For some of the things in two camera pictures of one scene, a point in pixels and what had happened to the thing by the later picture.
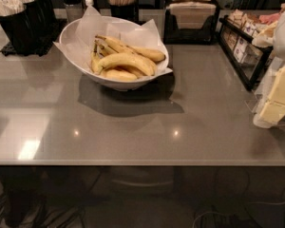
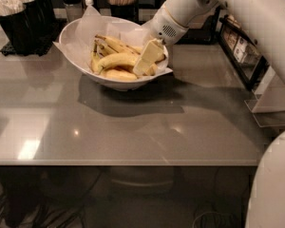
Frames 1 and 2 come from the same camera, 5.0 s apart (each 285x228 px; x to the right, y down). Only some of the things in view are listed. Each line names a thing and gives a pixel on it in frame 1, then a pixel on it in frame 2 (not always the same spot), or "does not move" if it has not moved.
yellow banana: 126,59 does not move
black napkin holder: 174,35 does not move
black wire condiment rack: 237,30 does not move
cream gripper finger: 281,98 → 147,57
